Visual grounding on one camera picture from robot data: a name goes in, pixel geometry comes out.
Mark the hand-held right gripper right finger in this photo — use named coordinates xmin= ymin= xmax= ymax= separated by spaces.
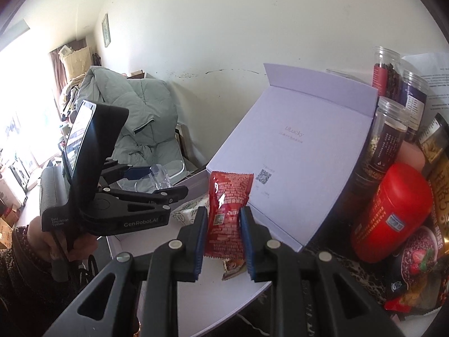
xmin=239 ymin=205 xmax=404 ymax=337

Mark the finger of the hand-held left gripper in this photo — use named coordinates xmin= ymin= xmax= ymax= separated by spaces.
xmin=101 ymin=159 xmax=154 ymax=184
xmin=104 ymin=185 xmax=189 ymax=215

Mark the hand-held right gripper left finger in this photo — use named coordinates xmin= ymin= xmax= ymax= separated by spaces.
xmin=44 ymin=206 xmax=209 ymax=337

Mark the clear plastic piece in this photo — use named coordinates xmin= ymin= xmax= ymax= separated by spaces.
xmin=149 ymin=164 xmax=172 ymax=188

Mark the brown gold cereal sachet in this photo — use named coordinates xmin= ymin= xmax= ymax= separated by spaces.
xmin=222 ymin=257 xmax=248 ymax=281

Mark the red sachet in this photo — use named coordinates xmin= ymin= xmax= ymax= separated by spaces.
xmin=204 ymin=171 xmax=254 ymax=258

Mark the white bread packet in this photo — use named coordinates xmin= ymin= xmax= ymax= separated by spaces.
xmin=172 ymin=198 xmax=211 ymax=225

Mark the lavender gift box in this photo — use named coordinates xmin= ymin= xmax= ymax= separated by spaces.
xmin=107 ymin=63 xmax=379 ymax=336

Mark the person's left forearm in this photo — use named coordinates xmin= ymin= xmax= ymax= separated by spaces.
xmin=0 ymin=226 xmax=92 ymax=337

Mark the person's left hand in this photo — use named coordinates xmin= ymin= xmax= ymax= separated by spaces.
xmin=27 ymin=215 xmax=98 ymax=265

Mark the pile of clothes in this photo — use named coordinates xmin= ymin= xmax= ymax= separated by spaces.
xmin=58 ymin=74 xmax=88 ymax=120

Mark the grey-green puffer jacket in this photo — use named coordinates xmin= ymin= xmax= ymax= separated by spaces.
xmin=77 ymin=66 xmax=183 ymax=193

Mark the brown curtain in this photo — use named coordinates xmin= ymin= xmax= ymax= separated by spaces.
xmin=49 ymin=49 xmax=69 ymax=95

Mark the brown cardboard box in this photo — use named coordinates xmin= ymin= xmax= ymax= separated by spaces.
xmin=59 ymin=45 xmax=93 ymax=79

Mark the dark brown jar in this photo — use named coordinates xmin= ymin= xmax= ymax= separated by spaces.
xmin=345 ymin=161 xmax=381 ymax=225

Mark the red tin canister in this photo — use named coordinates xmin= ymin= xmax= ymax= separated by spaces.
xmin=351 ymin=163 xmax=434 ymax=264

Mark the black snack bag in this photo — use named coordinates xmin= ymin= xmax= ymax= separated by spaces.
xmin=384 ymin=161 xmax=449 ymax=313

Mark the clear jar dark label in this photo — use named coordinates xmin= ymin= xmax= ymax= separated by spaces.
xmin=365 ymin=96 xmax=411 ymax=176

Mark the pink container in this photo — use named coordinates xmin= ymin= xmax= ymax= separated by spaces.
xmin=400 ymin=140 xmax=427 ymax=171

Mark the jar with gold contents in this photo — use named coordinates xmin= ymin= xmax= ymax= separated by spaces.
xmin=417 ymin=114 xmax=449 ymax=162

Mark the clear jar red label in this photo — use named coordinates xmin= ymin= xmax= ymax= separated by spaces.
xmin=372 ymin=45 xmax=402 ymax=102

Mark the clear jar purple label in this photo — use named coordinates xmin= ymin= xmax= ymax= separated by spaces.
xmin=400 ymin=69 xmax=430 ymax=137

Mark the white printed paper sheet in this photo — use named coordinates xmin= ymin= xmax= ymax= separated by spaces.
xmin=400 ymin=53 xmax=449 ymax=113

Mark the small wall picture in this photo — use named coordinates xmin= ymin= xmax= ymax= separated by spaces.
xmin=101 ymin=13 xmax=111 ymax=48

